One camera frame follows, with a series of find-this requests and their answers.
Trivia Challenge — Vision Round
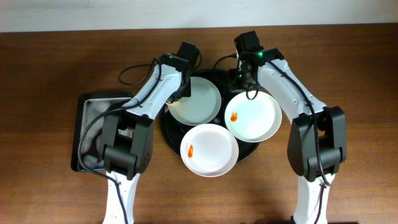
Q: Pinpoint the grey plate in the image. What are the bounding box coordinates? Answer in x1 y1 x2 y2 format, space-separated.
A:
168 77 221 126

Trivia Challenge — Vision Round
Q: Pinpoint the large white plate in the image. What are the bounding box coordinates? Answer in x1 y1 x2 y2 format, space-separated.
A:
224 91 282 142

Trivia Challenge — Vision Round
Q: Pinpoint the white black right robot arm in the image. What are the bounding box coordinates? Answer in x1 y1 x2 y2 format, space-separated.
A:
236 47 347 223

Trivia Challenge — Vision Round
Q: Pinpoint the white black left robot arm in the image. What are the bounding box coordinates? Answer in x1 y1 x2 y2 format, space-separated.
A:
98 52 201 223

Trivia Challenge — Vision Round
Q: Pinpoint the pink plate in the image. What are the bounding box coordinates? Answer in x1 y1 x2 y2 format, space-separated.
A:
180 124 239 177

